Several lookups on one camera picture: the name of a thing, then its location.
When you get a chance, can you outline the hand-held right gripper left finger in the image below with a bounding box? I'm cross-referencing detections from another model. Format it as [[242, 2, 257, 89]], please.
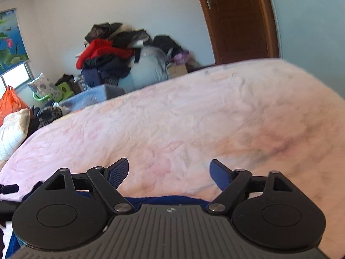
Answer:
[[43, 157, 135, 216]]

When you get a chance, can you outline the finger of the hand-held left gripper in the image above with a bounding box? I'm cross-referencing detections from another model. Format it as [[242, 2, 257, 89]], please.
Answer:
[[0, 184, 20, 195], [0, 201, 20, 218]]

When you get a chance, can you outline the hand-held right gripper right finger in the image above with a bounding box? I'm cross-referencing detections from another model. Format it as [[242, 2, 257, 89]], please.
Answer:
[[205, 159, 294, 217]]

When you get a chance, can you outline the blue beaded sweater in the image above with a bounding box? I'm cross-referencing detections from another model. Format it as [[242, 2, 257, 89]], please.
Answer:
[[7, 194, 212, 259]]

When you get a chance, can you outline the pile of clothes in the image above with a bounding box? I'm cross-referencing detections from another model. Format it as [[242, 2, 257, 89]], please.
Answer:
[[75, 22, 201, 92]]

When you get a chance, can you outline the white quilted jacket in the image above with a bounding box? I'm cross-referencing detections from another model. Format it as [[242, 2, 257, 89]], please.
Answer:
[[0, 108, 31, 162]]

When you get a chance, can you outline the pink floral bed blanket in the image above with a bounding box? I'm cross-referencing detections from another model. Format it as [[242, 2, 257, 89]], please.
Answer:
[[0, 58, 345, 259]]

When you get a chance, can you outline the light blue fleece blanket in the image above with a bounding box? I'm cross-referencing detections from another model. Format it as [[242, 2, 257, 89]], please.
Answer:
[[58, 84, 126, 112]]

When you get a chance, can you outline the dark fuzzy cloth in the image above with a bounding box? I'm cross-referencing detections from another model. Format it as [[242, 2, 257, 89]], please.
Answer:
[[28, 105, 71, 138]]

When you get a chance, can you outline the orange plastic bag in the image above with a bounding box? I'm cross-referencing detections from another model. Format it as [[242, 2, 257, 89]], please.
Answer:
[[0, 86, 30, 126]]

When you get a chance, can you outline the green and black bag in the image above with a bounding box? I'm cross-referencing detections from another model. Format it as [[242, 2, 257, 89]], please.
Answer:
[[55, 74, 76, 98]]

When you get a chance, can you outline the floral pillow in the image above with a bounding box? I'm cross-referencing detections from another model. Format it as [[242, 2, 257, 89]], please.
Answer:
[[27, 73, 64, 102]]

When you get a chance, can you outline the pale blue cloth bundle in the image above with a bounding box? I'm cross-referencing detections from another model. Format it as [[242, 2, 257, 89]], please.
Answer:
[[119, 46, 171, 92]]

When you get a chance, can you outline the cardboard box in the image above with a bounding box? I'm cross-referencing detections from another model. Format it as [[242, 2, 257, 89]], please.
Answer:
[[167, 63, 188, 79]]

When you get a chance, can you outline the window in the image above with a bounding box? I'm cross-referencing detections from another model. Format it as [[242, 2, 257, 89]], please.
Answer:
[[0, 62, 35, 99]]

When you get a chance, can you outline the lotus print roller blind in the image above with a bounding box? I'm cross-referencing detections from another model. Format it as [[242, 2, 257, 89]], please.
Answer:
[[0, 9, 30, 76]]

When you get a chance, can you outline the brown wooden door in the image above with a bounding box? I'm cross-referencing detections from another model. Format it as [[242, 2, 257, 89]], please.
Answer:
[[192, 0, 281, 66]]

